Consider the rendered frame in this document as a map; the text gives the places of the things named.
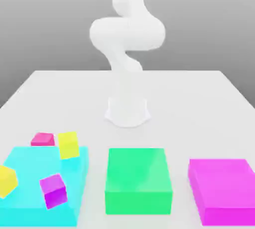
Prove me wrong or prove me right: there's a large cyan box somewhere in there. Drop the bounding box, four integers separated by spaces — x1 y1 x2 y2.
0 146 89 228

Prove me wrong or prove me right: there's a small pink cube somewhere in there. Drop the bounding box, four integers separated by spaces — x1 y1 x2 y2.
30 132 55 147

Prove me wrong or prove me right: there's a large magenta box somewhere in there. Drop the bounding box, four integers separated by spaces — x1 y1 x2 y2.
188 158 255 227

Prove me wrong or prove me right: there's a large green box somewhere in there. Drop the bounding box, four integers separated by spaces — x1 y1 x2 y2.
105 148 173 216

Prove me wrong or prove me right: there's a small purple cube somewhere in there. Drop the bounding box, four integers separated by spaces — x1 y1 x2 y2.
39 173 68 210

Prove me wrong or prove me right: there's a small yellow cube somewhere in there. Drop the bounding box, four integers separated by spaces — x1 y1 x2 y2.
57 131 80 160
0 165 19 199

